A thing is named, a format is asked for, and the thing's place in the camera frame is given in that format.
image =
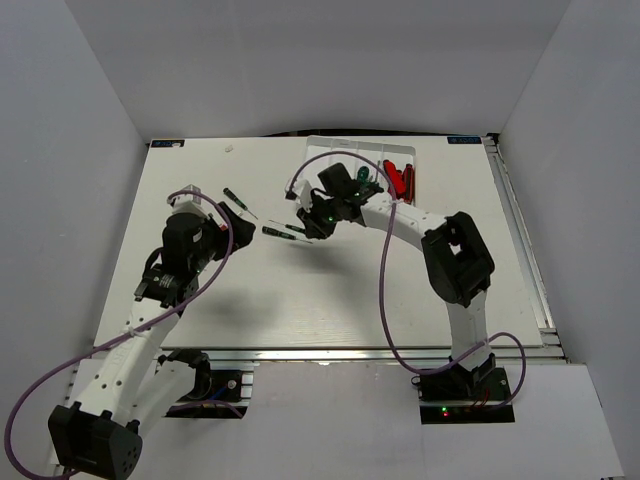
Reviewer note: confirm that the aluminium rail frame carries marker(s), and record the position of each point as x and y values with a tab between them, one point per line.
288	301

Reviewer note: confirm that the blue table label left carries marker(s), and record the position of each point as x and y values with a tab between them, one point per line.
167	143

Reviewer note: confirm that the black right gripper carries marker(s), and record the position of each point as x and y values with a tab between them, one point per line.
314	228

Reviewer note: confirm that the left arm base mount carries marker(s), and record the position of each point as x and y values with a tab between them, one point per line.
216	393

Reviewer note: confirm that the stubby green orange screwdriver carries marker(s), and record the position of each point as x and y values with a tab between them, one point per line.
363	175

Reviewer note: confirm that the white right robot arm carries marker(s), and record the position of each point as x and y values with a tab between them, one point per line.
458	263

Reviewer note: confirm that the red curved utility knife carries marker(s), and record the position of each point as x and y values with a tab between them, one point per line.
395	179

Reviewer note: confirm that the black green precision screwdriver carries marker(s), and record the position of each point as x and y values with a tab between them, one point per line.
289	226

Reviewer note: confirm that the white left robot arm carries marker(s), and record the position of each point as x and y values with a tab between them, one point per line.
101	432

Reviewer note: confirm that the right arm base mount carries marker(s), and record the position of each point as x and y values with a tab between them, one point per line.
443	402

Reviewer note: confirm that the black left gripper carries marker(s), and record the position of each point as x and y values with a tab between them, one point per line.
243	229

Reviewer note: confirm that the white compartment tray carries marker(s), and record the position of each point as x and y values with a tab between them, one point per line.
398	154

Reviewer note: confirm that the small black precision screwdriver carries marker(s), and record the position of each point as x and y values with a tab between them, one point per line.
237	201

